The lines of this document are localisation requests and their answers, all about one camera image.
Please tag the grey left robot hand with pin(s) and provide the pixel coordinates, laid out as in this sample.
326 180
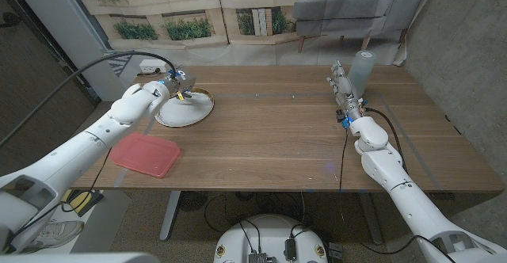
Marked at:
181 81

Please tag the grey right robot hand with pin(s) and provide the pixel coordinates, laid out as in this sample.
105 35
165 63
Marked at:
346 92

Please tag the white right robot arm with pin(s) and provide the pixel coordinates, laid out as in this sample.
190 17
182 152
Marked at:
404 191

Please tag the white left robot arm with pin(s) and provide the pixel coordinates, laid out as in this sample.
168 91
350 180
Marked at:
79 152

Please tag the white paper plate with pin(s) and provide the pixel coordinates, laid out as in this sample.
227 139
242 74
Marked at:
190 110

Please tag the pink plastic tray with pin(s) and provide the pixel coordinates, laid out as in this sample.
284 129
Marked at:
146 156

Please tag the frosted plastic bottle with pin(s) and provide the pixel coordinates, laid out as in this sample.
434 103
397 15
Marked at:
362 73

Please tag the white power strip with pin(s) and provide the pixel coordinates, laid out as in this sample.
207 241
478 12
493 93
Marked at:
152 65

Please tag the black round ribbed object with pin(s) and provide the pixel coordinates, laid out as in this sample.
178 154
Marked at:
193 200

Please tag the dark table leg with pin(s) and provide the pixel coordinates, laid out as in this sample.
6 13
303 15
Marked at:
372 223

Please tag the white table leg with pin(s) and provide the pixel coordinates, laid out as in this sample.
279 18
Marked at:
170 215

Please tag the yellow black foot pedal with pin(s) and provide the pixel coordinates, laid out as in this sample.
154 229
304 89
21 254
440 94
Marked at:
85 201

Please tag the small black box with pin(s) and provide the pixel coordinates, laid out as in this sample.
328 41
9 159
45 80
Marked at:
336 252

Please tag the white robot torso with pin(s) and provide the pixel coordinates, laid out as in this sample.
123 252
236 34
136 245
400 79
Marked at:
269 235

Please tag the black power adapter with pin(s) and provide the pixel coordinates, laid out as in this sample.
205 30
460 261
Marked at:
290 250

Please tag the white sneaker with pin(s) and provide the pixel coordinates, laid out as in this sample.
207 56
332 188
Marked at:
55 233

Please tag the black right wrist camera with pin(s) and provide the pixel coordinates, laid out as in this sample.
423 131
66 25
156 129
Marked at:
341 117

